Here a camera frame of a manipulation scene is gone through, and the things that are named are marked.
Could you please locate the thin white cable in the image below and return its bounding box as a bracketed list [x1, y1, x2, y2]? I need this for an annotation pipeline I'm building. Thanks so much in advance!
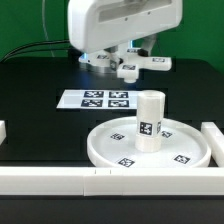
[41, 0, 56, 58]

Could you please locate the white left fence bar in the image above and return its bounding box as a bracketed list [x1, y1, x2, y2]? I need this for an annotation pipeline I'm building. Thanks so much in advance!
[0, 120, 6, 145]

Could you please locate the black cable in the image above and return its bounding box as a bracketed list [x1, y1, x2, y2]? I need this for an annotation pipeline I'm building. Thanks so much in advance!
[0, 39, 71, 64]

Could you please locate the white fence bar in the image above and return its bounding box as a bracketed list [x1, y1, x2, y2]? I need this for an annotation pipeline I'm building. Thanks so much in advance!
[0, 120, 6, 145]
[201, 122, 224, 168]
[0, 167, 224, 196]

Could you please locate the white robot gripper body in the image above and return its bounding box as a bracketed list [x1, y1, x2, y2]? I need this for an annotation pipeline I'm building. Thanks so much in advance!
[67, 0, 183, 53]

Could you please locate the white cross-shaped table base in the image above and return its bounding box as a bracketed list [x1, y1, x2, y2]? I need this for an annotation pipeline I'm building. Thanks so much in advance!
[95, 48, 173, 84]

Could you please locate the white right fence bar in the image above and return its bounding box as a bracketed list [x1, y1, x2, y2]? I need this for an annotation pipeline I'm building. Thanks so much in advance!
[201, 122, 224, 168]

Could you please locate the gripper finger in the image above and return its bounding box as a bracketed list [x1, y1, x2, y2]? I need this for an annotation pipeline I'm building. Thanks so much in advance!
[141, 34, 157, 57]
[111, 44, 128, 72]

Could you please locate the white front fence bar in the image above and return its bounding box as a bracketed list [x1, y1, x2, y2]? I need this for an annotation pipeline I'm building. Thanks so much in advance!
[0, 167, 224, 196]

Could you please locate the white round table top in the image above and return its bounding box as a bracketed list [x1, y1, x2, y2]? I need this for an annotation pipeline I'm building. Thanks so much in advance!
[87, 116, 211, 168]

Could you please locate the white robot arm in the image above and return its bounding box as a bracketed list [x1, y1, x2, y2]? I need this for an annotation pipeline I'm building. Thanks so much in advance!
[68, 0, 183, 83]

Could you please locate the white marker tag sheet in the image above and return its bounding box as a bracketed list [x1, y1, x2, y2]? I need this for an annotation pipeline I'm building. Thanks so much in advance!
[57, 90, 138, 110]

